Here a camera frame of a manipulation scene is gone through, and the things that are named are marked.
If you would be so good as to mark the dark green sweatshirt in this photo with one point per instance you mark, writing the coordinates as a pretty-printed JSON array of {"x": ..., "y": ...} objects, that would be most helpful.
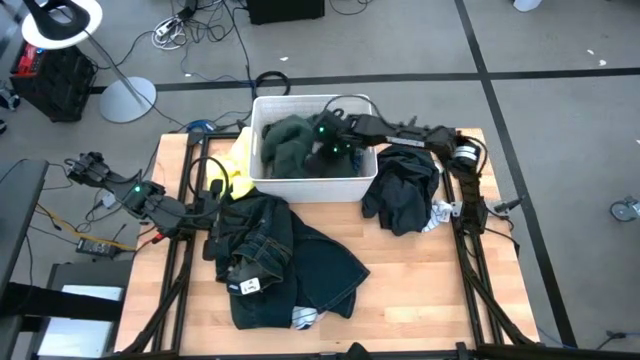
[{"x": 287, "y": 145}]

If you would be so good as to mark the grey power adapter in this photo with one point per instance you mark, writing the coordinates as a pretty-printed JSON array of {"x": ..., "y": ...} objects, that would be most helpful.
[{"x": 107, "y": 201}]

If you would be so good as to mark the black aluminium table frame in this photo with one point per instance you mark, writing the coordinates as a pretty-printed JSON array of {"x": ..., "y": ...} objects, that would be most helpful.
[{"x": 203, "y": 150}]

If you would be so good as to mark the white grey patterned cloth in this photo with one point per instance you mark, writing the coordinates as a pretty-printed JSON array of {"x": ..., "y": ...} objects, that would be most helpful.
[{"x": 439, "y": 214}]

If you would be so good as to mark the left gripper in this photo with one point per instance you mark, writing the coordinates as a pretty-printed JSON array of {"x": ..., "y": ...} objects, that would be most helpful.
[{"x": 209, "y": 215}]

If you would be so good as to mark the red device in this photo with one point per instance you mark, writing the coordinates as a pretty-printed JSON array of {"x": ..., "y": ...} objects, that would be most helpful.
[{"x": 27, "y": 57}]

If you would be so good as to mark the dark denim jeans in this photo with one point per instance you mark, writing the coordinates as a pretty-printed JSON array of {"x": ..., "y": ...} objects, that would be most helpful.
[{"x": 320, "y": 270}]

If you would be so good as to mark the black equipment crate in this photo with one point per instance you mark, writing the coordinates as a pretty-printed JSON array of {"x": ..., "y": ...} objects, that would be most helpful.
[{"x": 55, "y": 85}]

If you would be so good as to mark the black power brick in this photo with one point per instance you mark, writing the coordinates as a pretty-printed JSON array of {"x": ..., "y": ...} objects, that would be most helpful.
[{"x": 97, "y": 247}]

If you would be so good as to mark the black box on floor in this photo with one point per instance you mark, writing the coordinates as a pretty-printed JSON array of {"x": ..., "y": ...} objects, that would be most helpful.
[{"x": 285, "y": 10}]

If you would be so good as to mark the black chair caster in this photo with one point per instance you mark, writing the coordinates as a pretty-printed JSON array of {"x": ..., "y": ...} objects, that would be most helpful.
[{"x": 7, "y": 100}]

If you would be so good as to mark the white blue-striped sock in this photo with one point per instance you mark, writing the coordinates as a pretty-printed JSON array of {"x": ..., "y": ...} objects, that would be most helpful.
[{"x": 305, "y": 318}]

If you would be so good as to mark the grey cabinet with white top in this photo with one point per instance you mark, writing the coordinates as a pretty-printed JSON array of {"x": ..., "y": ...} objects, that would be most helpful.
[{"x": 80, "y": 340}]

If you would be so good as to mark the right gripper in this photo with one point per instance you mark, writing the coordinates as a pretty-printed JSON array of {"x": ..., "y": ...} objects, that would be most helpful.
[{"x": 332, "y": 137}]

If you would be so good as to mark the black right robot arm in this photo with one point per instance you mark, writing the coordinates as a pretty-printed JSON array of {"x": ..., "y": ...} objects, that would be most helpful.
[{"x": 410, "y": 135}]

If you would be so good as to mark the yellow garment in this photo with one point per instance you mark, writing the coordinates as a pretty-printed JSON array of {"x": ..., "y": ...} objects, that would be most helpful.
[{"x": 240, "y": 175}]

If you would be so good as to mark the black garment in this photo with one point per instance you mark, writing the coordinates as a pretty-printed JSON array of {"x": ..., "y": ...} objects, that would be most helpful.
[{"x": 402, "y": 190}]

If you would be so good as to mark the white perforated plastic laundry basket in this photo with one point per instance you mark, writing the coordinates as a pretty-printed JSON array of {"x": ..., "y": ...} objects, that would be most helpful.
[{"x": 310, "y": 190}]

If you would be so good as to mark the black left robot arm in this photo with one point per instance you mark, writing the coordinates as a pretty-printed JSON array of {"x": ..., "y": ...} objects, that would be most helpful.
[{"x": 150, "y": 202}]

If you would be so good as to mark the grey caster wheel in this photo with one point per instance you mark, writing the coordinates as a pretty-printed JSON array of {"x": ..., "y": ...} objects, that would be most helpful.
[{"x": 622, "y": 210}]

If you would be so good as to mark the black desk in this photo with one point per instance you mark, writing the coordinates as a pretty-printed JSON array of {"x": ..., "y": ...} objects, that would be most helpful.
[{"x": 20, "y": 210}]

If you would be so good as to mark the white floor object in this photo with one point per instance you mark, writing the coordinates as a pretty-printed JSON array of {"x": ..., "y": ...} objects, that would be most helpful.
[{"x": 527, "y": 4}]

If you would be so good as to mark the silver round metal disc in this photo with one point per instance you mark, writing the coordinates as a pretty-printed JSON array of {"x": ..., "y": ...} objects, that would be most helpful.
[{"x": 439, "y": 166}]

